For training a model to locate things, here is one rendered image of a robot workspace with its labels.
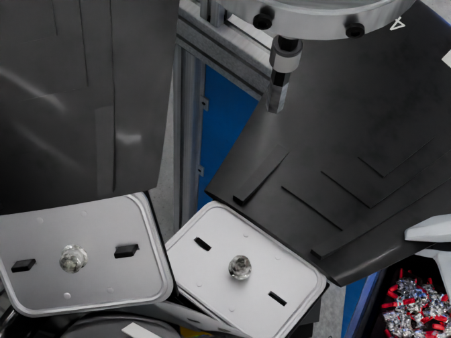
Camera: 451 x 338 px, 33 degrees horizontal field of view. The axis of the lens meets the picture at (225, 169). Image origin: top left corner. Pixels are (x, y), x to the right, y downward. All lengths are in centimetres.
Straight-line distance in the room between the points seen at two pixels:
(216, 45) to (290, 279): 57
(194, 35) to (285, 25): 81
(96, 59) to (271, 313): 18
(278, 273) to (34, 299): 14
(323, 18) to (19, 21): 18
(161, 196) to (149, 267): 142
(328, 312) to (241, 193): 22
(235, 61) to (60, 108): 64
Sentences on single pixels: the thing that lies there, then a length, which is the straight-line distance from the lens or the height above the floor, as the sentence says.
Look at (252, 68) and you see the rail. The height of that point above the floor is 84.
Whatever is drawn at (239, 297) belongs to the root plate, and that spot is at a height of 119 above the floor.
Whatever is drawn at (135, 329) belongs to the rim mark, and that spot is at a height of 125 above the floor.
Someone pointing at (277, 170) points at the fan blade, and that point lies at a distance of 49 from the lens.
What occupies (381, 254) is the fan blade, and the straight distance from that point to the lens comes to 47.
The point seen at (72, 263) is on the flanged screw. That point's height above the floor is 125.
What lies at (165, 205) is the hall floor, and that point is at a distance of 179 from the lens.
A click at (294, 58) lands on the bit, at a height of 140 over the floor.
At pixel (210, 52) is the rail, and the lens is 100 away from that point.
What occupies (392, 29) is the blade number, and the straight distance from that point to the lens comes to 57.
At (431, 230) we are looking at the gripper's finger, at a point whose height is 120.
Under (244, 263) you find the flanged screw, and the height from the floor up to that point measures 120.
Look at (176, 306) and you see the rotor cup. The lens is 41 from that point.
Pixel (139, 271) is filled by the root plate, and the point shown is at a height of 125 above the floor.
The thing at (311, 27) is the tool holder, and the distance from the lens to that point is 20.
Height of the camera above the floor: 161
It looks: 61 degrees down
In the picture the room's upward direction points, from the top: 7 degrees clockwise
